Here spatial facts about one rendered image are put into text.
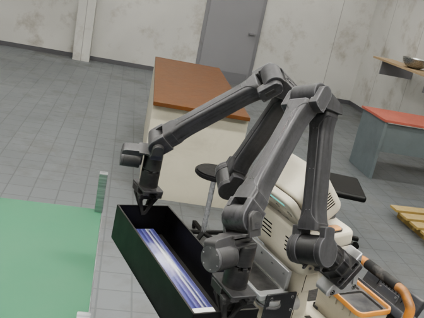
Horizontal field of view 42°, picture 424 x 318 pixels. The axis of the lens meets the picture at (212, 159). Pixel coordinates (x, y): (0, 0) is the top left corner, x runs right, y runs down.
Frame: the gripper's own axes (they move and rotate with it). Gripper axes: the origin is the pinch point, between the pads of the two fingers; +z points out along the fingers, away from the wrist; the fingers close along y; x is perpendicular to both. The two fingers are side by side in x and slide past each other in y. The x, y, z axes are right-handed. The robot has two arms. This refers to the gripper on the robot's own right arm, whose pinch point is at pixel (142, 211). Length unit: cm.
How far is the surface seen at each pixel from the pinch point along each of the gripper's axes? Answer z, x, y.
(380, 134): 51, 414, -311
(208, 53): 56, 435, -816
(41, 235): 16.1, -26.2, -16.0
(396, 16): -87, 694, -628
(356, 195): 54, 231, -141
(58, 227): 16.0, -19.6, -20.9
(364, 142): 72, 425, -342
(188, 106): 25, 131, -246
